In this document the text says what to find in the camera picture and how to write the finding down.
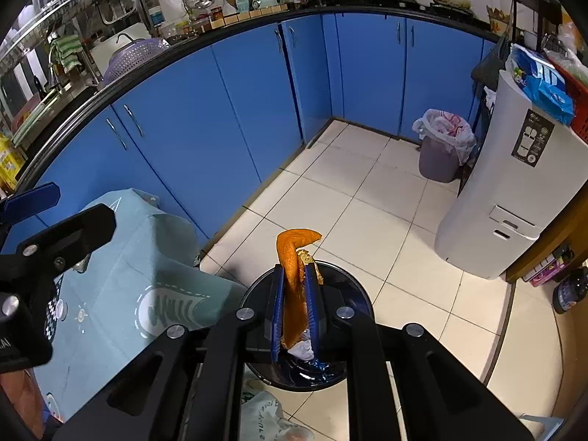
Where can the purple waste bin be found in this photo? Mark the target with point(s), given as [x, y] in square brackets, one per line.
[436, 161]

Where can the pink boxes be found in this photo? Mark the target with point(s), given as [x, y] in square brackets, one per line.
[549, 271]

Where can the black kitchen countertop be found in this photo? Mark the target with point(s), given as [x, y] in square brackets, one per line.
[367, 8]

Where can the purple plastic colander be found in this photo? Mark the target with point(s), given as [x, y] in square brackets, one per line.
[133, 62]

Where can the red plastic basket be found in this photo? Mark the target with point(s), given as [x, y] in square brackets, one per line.
[579, 101]

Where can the black round trash bin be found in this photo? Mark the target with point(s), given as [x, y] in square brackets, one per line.
[342, 285]

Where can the steel dish rack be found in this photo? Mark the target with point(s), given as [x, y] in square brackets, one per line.
[46, 18]

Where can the red lid jar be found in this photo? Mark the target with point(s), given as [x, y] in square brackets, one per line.
[218, 16]

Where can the orange wrapper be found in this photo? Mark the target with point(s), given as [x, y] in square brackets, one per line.
[294, 257]

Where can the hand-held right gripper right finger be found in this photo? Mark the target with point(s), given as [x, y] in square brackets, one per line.
[313, 308]

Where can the dark glass jar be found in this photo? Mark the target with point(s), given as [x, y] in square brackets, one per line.
[569, 291]

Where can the blue plastic packet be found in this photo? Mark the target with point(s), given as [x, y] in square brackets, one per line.
[551, 101]

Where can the black shelf rack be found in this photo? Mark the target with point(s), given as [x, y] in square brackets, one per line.
[487, 73]

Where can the person's left hand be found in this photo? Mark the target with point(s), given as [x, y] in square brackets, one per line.
[18, 399]

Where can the yellow packet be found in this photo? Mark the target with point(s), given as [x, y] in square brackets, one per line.
[9, 161]

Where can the light blue plastic tub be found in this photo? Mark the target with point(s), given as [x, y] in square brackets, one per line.
[544, 429]

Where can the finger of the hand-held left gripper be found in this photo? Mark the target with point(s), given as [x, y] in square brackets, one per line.
[32, 202]
[69, 239]

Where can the green striped towel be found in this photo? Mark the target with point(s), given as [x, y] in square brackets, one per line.
[66, 53]

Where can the blue white plastic bag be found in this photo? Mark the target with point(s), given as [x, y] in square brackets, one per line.
[535, 69]

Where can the yellow lid bottle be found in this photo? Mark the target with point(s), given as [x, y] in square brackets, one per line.
[242, 3]

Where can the white air purifier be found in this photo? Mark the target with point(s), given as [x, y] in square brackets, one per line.
[487, 202]

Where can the purple bin with white bag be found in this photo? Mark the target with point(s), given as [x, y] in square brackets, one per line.
[443, 124]

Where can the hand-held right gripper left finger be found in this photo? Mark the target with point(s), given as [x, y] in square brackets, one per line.
[277, 312]

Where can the blue kitchen cabinets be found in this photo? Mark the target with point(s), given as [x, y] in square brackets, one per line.
[206, 110]

